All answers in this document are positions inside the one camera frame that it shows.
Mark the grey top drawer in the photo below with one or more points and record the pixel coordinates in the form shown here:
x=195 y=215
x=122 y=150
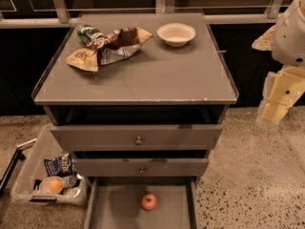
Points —
x=81 y=138

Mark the clear plastic bin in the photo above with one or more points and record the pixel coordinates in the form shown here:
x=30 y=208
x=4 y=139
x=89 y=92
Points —
x=26 y=185

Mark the orange fruit cup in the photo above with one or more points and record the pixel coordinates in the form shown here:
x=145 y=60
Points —
x=52 y=185

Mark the grey drawer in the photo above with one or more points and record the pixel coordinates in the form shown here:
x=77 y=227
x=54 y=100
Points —
x=81 y=138
x=141 y=167
x=115 y=203

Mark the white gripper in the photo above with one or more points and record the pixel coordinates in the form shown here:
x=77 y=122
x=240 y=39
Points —
x=290 y=38

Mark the white paper bowl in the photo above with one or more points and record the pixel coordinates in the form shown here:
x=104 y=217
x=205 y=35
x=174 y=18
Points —
x=176 y=34

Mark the blue snack bag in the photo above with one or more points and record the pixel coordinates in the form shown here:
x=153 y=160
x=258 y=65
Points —
x=60 y=166

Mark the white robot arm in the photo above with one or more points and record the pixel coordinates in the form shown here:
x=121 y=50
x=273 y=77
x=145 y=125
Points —
x=286 y=41

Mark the grey middle drawer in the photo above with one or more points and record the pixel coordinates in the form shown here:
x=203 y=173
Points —
x=141 y=167

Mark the grey bottom drawer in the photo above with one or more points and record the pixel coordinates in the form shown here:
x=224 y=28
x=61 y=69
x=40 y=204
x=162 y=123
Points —
x=115 y=203

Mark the brown crumpled chip bag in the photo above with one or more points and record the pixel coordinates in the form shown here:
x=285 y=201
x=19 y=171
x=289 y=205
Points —
x=107 y=49

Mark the grey drawer cabinet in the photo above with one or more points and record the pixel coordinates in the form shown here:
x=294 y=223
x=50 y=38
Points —
x=159 y=85

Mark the red apple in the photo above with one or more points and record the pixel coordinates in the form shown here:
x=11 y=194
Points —
x=149 y=201

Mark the metal railing frame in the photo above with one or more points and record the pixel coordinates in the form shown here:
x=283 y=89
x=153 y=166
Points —
x=63 y=13

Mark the green soda can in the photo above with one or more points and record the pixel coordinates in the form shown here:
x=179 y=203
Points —
x=88 y=34

